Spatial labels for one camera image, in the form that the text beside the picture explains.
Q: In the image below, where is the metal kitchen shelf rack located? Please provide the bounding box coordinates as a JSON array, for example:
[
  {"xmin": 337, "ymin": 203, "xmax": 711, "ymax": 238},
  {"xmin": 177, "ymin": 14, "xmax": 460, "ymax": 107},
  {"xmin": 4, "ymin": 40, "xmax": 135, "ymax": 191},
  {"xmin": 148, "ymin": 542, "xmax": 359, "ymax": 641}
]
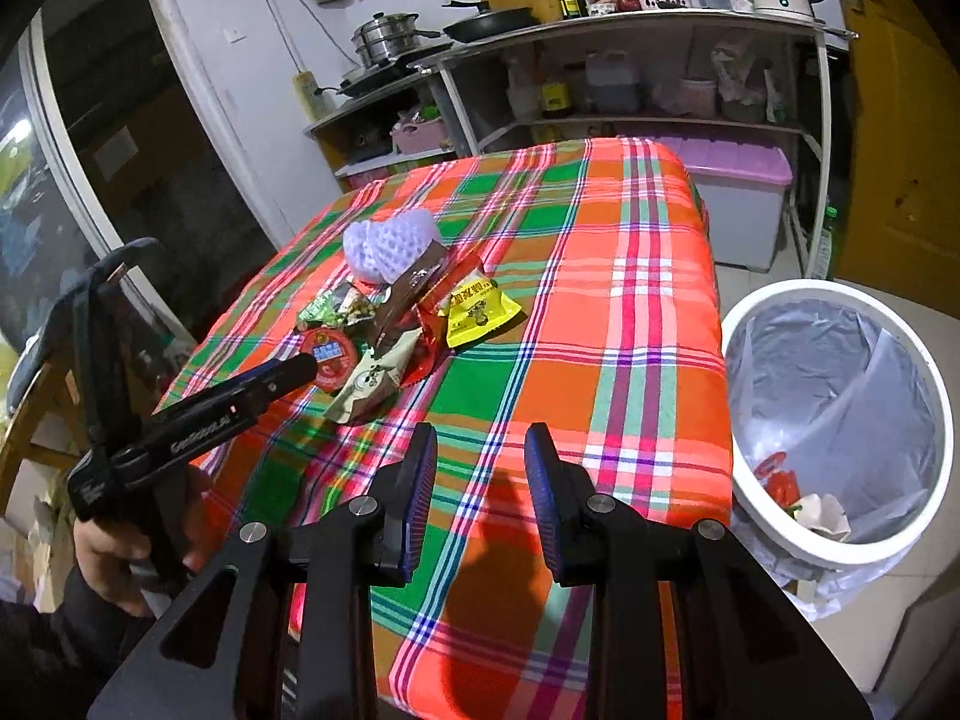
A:
[{"xmin": 416, "ymin": 8, "xmax": 859, "ymax": 278}]

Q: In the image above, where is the green snack wrapper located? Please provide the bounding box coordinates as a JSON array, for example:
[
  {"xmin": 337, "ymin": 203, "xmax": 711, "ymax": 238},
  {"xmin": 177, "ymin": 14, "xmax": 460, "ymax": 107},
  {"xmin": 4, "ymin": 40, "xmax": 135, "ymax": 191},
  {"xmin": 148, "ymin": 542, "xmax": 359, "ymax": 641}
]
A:
[{"xmin": 296, "ymin": 281, "xmax": 379, "ymax": 332}]

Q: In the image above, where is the plaid tablecloth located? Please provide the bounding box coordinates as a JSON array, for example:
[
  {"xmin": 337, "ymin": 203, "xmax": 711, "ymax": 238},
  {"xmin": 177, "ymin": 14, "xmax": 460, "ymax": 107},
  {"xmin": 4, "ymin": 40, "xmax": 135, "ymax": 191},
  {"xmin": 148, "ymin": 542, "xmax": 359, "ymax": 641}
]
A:
[{"xmin": 167, "ymin": 138, "xmax": 732, "ymax": 718}]

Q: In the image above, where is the purple lid storage box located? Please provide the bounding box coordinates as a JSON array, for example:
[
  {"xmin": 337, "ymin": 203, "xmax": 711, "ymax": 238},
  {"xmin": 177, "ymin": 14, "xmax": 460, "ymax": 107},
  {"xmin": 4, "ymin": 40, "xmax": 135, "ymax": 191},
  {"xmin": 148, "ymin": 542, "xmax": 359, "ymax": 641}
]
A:
[{"xmin": 659, "ymin": 137, "xmax": 794, "ymax": 271}]

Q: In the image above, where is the white round trash bin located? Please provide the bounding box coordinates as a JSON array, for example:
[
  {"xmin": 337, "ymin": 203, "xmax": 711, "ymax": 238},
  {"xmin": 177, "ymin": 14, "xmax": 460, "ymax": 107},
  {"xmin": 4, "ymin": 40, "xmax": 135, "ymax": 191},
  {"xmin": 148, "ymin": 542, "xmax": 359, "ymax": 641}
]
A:
[{"xmin": 721, "ymin": 278, "xmax": 955, "ymax": 571}]

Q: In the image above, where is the white foam fruit net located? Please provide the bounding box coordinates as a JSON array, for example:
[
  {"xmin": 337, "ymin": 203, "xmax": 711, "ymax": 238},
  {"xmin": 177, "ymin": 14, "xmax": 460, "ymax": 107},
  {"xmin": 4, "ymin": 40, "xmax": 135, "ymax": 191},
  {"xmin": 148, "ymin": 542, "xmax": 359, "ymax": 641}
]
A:
[
  {"xmin": 366, "ymin": 208, "xmax": 441, "ymax": 283},
  {"xmin": 343, "ymin": 220, "xmax": 386, "ymax": 284}
]

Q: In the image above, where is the beige snack packet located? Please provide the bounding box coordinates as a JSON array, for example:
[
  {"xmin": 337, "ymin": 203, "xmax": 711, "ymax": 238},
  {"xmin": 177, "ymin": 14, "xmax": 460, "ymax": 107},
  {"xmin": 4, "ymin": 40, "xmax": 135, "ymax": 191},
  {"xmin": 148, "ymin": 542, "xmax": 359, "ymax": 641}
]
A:
[{"xmin": 324, "ymin": 328, "xmax": 421, "ymax": 424}]

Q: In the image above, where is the green plastic bottle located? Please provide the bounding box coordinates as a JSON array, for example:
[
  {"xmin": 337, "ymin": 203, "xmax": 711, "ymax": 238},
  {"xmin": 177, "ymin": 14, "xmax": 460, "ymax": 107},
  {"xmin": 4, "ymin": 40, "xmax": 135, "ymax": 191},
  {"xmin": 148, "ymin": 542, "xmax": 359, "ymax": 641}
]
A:
[{"xmin": 811, "ymin": 205, "xmax": 838, "ymax": 280}]

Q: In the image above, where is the yellow red snack bag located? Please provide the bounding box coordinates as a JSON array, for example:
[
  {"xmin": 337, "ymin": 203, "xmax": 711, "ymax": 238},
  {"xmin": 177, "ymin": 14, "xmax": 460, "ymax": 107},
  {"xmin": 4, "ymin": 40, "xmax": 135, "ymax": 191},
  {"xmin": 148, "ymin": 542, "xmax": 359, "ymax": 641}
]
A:
[{"xmin": 446, "ymin": 277, "xmax": 521, "ymax": 348}]

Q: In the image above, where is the yellow wooden door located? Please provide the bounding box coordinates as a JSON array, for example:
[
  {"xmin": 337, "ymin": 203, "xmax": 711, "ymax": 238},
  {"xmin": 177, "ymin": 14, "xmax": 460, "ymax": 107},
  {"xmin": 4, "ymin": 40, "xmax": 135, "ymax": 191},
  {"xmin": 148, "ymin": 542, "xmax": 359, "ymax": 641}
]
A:
[{"xmin": 838, "ymin": 0, "xmax": 958, "ymax": 317}]

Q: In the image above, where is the brown wrapper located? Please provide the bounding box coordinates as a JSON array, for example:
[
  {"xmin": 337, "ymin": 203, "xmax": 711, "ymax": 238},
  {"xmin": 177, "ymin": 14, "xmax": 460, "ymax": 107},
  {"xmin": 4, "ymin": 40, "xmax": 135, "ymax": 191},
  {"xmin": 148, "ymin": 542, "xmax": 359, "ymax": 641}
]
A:
[{"xmin": 368, "ymin": 241, "xmax": 449, "ymax": 356}]

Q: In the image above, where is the induction cooker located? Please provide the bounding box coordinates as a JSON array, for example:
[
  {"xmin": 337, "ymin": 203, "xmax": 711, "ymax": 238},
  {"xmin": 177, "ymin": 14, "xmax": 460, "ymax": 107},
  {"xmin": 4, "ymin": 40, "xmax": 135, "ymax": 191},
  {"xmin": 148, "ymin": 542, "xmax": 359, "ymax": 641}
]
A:
[{"xmin": 322, "ymin": 41, "xmax": 452, "ymax": 99}]

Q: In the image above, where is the pink basket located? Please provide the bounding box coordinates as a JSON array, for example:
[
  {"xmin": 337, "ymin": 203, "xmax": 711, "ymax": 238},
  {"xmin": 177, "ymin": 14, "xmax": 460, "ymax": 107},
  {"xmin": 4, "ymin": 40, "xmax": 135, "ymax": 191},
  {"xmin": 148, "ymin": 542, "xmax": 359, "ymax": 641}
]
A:
[{"xmin": 391, "ymin": 114, "xmax": 452, "ymax": 154}]

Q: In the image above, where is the black frying pan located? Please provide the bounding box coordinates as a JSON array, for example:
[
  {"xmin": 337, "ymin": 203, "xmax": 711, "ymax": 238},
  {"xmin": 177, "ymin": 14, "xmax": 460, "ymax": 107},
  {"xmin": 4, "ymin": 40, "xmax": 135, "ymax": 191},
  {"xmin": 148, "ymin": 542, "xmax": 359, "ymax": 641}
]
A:
[{"xmin": 443, "ymin": 0, "xmax": 540, "ymax": 44}]

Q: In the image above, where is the left hand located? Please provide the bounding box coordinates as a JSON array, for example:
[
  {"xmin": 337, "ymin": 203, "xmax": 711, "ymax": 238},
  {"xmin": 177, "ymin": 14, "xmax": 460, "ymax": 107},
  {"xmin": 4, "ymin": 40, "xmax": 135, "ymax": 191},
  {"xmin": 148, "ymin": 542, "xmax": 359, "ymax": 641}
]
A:
[{"xmin": 73, "ymin": 466, "xmax": 218, "ymax": 617}]

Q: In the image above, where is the power strip on wall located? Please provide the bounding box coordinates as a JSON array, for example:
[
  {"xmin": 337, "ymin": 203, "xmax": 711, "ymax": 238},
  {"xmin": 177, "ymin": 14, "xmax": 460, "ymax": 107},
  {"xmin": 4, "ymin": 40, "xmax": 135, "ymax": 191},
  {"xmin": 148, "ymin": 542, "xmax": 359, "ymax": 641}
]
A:
[{"xmin": 293, "ymin": 70, "xmax": 335, "ymax": 122}]

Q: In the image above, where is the steel steamer pot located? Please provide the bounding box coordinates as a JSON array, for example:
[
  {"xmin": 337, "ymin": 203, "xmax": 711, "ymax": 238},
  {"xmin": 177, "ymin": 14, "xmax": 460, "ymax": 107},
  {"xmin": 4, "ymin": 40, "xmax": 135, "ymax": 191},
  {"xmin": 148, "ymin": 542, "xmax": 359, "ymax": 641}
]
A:
[{"xmin": 352, "ymin": 11, "xmax": 443, "ymax": 68}]

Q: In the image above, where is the red snack wrapper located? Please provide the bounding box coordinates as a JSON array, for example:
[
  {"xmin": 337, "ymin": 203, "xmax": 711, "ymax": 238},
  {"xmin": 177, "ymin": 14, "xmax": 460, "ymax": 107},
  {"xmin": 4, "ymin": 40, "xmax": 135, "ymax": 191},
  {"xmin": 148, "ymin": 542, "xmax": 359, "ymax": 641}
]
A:
[{"xmin": 400, "ymin": 249, "xmax": 482, "ymax": 388}]

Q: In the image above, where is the red round lid cup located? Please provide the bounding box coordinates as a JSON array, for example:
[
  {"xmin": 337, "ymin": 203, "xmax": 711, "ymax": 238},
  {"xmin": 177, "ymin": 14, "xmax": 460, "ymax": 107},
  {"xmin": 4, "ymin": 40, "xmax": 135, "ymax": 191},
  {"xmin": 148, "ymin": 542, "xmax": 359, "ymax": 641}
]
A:
[{"xmin": 299, "ymin": 327, "xmax": 359, "ymax": 394}]

